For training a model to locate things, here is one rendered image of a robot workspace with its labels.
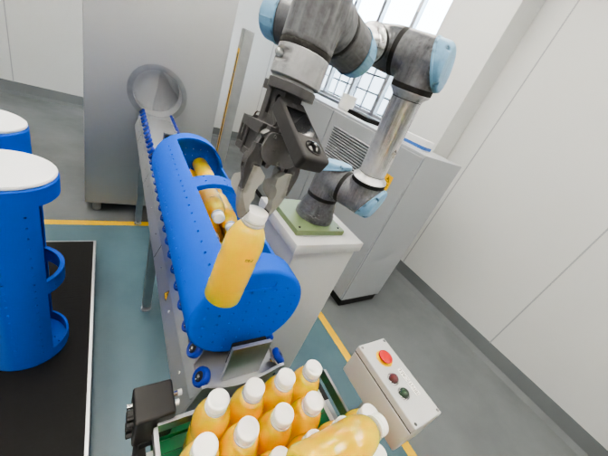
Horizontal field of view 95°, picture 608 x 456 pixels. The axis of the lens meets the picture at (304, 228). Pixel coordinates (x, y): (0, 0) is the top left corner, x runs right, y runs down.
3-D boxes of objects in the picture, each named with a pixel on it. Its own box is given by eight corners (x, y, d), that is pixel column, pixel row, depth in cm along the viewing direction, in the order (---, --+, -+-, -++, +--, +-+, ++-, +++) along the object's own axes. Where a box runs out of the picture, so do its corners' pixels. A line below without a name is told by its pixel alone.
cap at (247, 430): (232, 442, 46) (235, 438, 45) (237, 417, 49) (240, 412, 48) (256, 446, 46) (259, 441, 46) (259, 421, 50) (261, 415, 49)
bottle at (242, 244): (198, 285, 54) (228, 203, 46) (232, 283, 58) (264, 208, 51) (208, 313, 49) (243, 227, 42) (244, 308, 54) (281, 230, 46)
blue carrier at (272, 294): (213, 194, 141) (223, 139, 128) (283, 339, 82) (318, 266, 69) (148, 188, 125) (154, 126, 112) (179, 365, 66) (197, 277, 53)
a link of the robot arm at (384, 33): (381, 19, 81) (259, -30, 46) (415, 29, 77) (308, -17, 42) (366, 63, 88) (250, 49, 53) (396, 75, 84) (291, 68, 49)
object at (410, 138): (403, 140, 225) (408, 131, 222) (429, 153, 211) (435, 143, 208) (396, 138, 217) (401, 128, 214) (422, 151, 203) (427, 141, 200)
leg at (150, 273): (150, 304, 185) (161, 227, 156) (151, 311, 181) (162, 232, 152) (140, 305, 182) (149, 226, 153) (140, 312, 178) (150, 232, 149)
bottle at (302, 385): (302, 408, 73) (330, 366, 65) (292, 435, 67) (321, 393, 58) (280, 393, 74) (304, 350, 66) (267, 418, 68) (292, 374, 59)
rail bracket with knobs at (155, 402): (175, 400, 64) (181, 375, 59) (179, 434, 59) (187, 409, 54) (123, 416, 58) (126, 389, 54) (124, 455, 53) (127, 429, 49)
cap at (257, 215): (240, 210, 46) (243, 201, 46) (260, 213, 49) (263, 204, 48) (248, 223, 44) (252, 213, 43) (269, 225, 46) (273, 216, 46)
